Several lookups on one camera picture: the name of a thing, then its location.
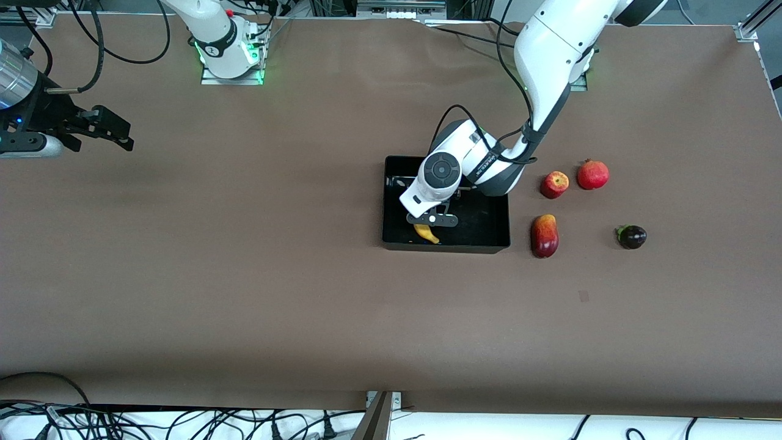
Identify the grey equipment rack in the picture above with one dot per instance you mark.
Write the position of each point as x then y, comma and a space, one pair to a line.
397, 9

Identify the aluminium corner frame profile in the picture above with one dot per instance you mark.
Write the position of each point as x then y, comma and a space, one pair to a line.
748, 27
43, 18

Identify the aluminium frame post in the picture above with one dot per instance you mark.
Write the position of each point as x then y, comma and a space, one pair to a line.
379, 421

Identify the black plastic box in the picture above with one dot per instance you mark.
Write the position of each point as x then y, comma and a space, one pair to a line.
482, 226

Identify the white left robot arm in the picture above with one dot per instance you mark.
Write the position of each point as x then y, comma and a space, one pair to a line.
550, 49

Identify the brown table cover sheet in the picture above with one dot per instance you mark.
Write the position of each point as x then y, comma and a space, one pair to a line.
244, 275

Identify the yellow banana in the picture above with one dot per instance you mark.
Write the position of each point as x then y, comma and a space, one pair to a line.
427, 234

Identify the red pomegranate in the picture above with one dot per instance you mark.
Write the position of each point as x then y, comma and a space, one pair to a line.
592, 175

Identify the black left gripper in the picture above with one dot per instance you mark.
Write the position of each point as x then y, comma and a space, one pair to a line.
440, 209

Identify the red yellow mango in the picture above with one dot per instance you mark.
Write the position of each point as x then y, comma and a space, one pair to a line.
545, 237

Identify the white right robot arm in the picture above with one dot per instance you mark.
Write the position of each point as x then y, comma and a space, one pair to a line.
214, 30

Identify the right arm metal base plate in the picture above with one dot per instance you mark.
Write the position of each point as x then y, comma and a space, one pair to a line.
211, 80

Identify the dark purple eggplant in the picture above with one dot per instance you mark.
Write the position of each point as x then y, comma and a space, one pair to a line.
633, 237

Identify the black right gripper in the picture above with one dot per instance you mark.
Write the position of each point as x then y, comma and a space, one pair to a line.
50, 112

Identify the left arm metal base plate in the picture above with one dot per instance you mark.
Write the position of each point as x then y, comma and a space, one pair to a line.
580, 83

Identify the red yellow apple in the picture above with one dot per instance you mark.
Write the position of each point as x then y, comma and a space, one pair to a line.
555, 184

